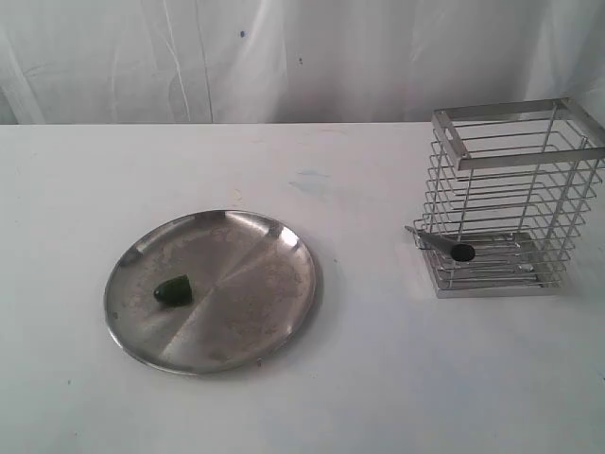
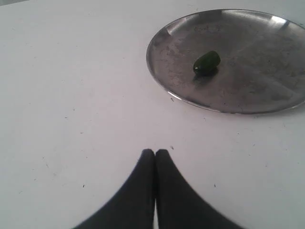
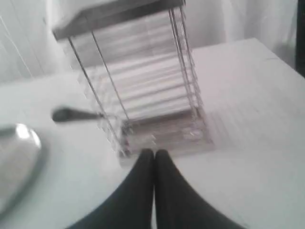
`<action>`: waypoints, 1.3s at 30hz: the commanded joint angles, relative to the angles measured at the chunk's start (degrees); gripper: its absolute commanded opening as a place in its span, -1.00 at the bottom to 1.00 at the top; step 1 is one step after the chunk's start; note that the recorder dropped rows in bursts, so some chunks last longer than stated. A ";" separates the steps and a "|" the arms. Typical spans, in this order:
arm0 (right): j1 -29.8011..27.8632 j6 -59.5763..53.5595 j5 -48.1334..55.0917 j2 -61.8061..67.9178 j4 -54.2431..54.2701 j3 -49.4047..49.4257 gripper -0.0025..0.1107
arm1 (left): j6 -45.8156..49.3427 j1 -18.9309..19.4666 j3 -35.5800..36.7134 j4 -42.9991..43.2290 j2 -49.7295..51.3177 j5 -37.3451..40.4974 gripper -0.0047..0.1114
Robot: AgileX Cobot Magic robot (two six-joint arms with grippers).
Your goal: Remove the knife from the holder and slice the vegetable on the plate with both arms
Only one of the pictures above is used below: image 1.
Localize green cucumber piece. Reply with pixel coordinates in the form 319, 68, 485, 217
153, 274, 193, 306

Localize black handled serrated knife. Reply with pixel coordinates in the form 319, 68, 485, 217
405, 225, 475, 262

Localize round steel plate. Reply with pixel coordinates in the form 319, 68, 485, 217
104, 210, 321, 375

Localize steel wire utensil rack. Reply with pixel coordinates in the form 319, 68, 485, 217
410, 97, 604, 298

